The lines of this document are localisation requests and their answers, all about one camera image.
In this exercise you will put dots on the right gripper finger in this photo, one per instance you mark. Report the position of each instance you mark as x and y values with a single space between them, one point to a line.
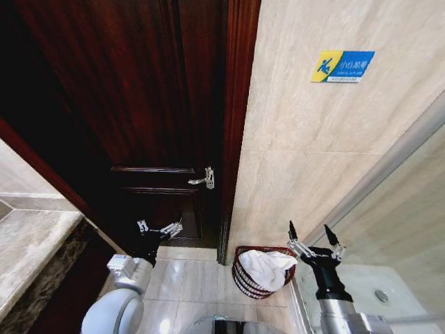
336 245
295 243

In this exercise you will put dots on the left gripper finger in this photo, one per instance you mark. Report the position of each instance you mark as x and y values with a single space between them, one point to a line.
171 228
142 227

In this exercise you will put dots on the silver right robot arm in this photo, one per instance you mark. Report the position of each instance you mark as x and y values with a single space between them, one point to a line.
342 316

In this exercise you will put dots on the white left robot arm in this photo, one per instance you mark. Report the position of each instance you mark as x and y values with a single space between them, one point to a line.
118 309

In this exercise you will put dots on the white towel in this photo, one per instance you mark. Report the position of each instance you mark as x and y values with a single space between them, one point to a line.
266 269

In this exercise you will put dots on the round metal shower drain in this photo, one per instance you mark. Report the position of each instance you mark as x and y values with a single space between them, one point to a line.
381 295

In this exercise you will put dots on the glass shower partition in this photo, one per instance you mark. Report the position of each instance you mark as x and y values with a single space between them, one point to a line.
400 215

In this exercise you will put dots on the marble vanity counter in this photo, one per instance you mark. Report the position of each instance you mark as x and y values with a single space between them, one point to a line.
28 243

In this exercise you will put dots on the dark wooden door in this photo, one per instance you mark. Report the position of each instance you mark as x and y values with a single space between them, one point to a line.
132 104

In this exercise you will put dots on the blue yellow caution sign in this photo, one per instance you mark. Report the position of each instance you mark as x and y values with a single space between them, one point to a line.
342 67

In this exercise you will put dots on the dark wooden door frame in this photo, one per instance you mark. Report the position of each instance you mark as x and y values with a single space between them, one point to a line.
236 121

